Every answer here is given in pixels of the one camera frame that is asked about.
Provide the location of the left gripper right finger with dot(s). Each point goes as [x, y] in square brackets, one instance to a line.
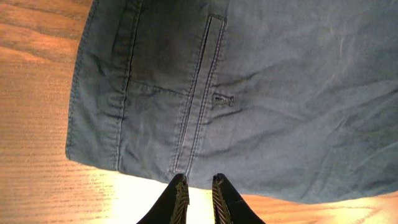
[228, 205]

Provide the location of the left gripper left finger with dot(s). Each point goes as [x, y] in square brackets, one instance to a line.
[171, 206]

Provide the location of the blue denim shorts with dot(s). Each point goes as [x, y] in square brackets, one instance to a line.
[291, 99]

